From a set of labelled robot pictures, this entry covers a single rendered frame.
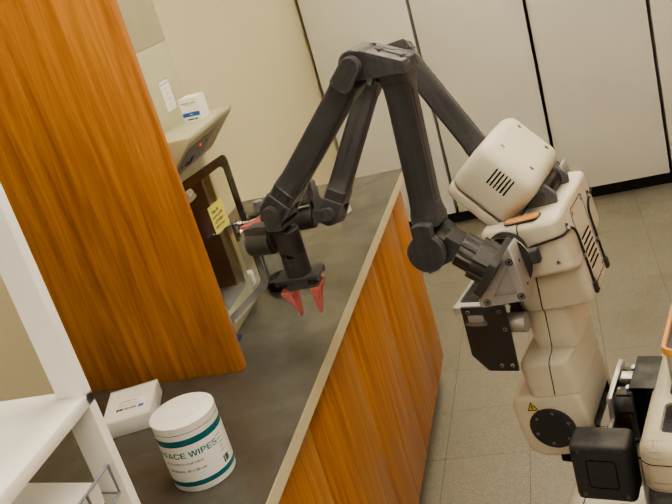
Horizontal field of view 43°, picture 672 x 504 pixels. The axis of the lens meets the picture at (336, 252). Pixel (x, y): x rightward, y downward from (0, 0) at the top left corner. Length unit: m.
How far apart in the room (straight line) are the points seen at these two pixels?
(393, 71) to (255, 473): 0.81
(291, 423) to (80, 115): 0.82
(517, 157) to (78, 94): 0.95
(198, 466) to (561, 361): 0.78
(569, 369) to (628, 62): 3.30
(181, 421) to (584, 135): 3.79
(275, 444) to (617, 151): 3.69
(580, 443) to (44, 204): 1.32
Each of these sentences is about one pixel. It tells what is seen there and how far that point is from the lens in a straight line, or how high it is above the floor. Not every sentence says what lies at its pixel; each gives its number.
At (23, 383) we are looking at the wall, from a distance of 2.24.
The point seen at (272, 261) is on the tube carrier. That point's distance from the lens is 2.45.
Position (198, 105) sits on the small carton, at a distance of 2.17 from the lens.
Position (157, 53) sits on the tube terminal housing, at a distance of 2.23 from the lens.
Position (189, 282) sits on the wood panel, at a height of 1.19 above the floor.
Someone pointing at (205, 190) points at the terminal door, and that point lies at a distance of 2.20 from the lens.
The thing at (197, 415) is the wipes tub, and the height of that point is 1.09.
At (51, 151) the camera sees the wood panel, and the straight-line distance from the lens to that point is 2.05.
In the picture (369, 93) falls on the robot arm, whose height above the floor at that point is 1.47.
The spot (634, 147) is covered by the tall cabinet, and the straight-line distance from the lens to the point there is 5.14.
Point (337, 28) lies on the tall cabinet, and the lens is 5.05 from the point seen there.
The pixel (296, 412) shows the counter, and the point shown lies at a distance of 1.86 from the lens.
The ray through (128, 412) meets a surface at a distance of 2.04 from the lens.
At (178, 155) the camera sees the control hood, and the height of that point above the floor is 1.48.
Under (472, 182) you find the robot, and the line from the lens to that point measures 1.74.
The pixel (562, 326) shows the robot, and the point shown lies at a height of 0.96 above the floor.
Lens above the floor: 1.86
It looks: 20 degrees down
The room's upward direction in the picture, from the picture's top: 17 degrees counter-clockwise
